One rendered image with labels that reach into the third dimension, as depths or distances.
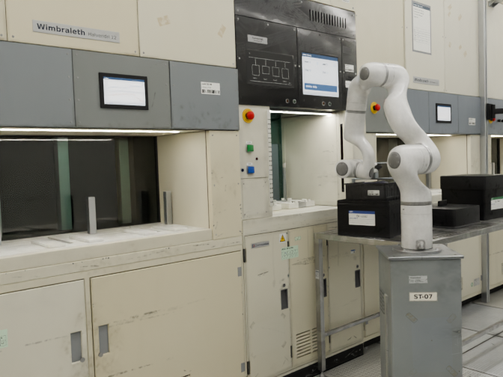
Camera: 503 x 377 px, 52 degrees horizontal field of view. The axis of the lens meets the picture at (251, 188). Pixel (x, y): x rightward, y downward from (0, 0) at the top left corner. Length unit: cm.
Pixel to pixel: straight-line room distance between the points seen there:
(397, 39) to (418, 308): 186
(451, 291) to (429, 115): 175
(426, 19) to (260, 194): 183
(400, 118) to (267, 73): 70
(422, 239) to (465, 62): 223
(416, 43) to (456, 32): 54
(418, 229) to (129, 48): 132
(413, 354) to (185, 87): 139
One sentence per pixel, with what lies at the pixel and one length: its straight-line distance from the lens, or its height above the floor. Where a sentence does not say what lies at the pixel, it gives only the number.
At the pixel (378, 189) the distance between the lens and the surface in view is 254.
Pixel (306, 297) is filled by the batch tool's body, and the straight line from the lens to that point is 275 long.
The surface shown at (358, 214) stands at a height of 87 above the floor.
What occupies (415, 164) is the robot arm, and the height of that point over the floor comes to 111.
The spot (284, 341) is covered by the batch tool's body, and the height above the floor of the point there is 24.
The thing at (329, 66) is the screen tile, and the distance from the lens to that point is 287.
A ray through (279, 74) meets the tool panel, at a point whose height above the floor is 156.
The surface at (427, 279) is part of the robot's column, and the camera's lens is 210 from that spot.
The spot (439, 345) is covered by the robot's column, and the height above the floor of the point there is 42.
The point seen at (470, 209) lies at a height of 84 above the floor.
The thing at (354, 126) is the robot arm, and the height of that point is 128.
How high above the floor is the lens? 114
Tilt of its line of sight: 3 degrees down
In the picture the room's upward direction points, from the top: 2 degrees counter-clockwise
